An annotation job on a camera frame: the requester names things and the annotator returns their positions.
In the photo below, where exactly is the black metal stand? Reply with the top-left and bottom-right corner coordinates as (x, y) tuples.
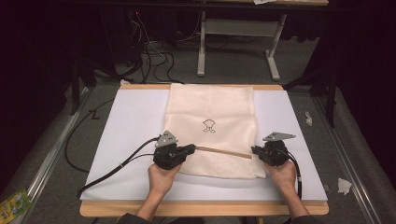
(282, 66), (340, 129)
(68, 54), (98, 117)

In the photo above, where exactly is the white table mat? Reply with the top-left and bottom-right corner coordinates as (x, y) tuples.
(79, 89), (329, 203)

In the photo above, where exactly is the grey metal desk frame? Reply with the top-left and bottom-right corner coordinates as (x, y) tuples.
(196, 10), (288, 82)

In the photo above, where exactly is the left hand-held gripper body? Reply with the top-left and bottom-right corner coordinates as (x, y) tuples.
(152, 130), (187, 171)

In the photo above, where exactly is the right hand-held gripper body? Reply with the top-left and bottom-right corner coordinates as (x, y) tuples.
(261, 132), (297, 167)

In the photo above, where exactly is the large crumpled white paper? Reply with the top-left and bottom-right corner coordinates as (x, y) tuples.
(337, 177), (353, 197)

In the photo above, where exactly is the cream mesh laundry bag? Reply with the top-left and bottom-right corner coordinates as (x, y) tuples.
(163, 82), (268, 181)

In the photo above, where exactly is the green printed packet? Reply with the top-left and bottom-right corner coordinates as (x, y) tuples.
(0, 189), (34, 224)

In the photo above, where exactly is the black floor cable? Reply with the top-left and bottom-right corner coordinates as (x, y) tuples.
(64, 98), (116, 174)

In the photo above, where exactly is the person's left hand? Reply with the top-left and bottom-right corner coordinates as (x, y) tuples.
(147, 162), (183, 198)

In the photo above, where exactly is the wooden table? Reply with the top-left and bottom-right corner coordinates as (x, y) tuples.
(78, 83), (331, 218)

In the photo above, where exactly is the silver floor rail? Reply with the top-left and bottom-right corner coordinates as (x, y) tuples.
(310, 95), (385, 224)
(13, 87), (95, 224)

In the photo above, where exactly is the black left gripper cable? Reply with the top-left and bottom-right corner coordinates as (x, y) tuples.
(77, 136), (162, 199)

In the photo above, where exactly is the person's right hand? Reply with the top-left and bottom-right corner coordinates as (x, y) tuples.
(262, 161), (298, 195)

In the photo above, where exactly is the tangle of black cables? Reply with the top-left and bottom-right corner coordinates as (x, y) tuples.
(122, 8), (202, 86)

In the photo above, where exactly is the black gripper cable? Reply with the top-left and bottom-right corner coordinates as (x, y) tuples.
(281, 148), (304, 201)
(77, 136), (162, 199)

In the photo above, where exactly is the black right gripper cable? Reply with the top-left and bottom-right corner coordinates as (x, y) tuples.
(281, 148), (304, 201)

